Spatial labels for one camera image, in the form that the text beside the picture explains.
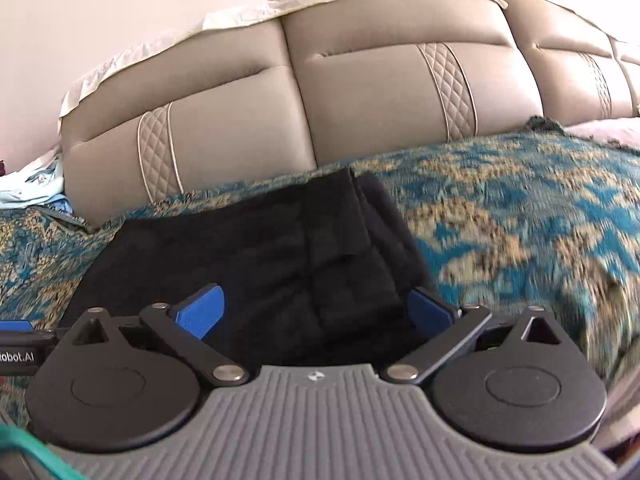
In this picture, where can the white sofa cover cloth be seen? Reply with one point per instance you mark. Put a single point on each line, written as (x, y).
(150, 50)

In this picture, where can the black pants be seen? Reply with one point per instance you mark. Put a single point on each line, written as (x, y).
(250, 240)

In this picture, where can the teal paisley patterned blanket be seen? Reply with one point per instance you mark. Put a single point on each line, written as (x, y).
(500, 220)

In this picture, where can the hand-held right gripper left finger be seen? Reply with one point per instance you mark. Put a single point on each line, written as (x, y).
(200, 310)

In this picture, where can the beige leather sofa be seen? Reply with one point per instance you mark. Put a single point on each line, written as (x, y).
(375, 110)

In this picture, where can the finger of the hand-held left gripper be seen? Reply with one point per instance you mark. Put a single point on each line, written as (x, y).
(12, 326)

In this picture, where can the light blue cloth pile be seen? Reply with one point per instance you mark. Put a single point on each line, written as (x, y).
(30, 185)

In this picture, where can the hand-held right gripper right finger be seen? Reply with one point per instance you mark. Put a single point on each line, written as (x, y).
(430, 310)

